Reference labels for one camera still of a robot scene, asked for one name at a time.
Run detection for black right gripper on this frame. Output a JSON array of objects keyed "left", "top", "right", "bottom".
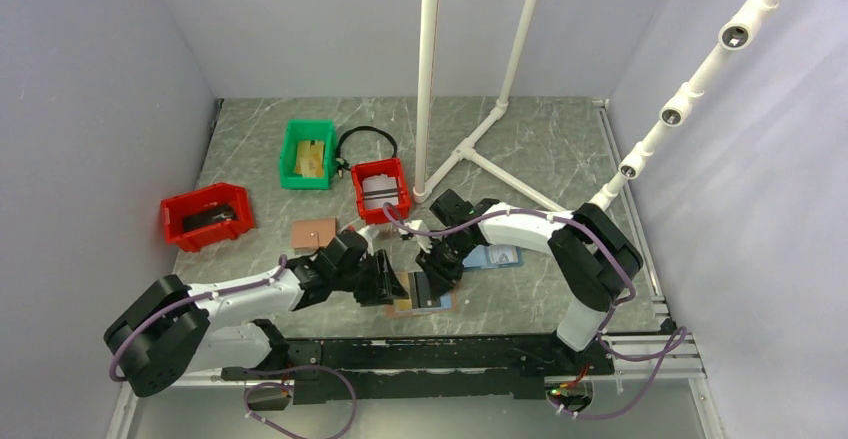
[{"left": 415, "top": 233, "right": 476, "bottom": 301}]

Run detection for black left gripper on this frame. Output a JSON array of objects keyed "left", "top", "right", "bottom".
[{"left": 333, "top": 249, "right": 409, "bottom": 307}]

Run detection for tan card holder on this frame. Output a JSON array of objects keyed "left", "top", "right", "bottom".
[
  {"left": 290, "top": 218, "right": 337, "bottom": 253},
  {"left": 384, "top": 291, "right": 457, "bottom": 318}
]

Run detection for blue card holder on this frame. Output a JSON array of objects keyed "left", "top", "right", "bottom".
[{"left": 463, "top": 245, "right": 523, "bottom": 271}]

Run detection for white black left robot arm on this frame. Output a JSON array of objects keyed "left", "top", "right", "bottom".
[{"left": 104, "top": 230, "right": 408, "bottom": 397}]

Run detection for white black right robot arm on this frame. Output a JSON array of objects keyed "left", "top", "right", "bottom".
[{"left": 416, "top": 190, "right": 644, "bottom": 374}]

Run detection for tan closed card holder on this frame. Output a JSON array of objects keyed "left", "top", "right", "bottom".
[{"left": 290, "top": 218, "right": 337, "bottom": 253}]

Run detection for white cards in red bin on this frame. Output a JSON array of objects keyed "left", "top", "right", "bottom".
[{"left": 362, "top": 174, "right": 400, "bottom": 210}]

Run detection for yellow cards in green bin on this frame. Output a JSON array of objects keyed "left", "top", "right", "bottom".
[{"left": 293, "top": 140, "right": 326, "bottom": 179}]

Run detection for small red bin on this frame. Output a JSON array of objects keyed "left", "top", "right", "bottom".
[{"left": 351, "top": 157, "right": 412, "bottom": 225}]

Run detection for green bin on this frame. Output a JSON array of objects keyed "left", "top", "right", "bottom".
[{"left": 278, "top": 120, "right": 337, "bottom": 190}]

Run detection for black item in red bin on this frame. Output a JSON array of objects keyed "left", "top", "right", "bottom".
[{"left": 182, "top": 204, "right": 237, "bottom": 233}]

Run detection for large red bin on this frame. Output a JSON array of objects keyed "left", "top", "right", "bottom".
[{"left": 160, "top": 182, "right": 256, "bottom": 253}]

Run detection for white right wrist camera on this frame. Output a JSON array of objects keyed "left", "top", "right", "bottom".
[{"left": 398, "top": 220, "right": 431, "bottom": 249}]

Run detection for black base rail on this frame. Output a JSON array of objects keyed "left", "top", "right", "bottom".
[{"left": 220, "top": 333, "right": 614, "bottom": 405}]

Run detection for black cable loop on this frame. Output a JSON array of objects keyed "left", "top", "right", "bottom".
[{"left": 334, "top": 125, "right": 399, "bottom": 176}]

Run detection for white PVC pipe frame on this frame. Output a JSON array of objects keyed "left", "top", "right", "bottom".
[{"left": 411, "top": 0, "right": 571, "bottom": 215}]

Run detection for white PVC camera pole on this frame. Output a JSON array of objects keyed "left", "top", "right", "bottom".
[{"left": 589, "top": 0, "right": 779, "bottom": 211}]

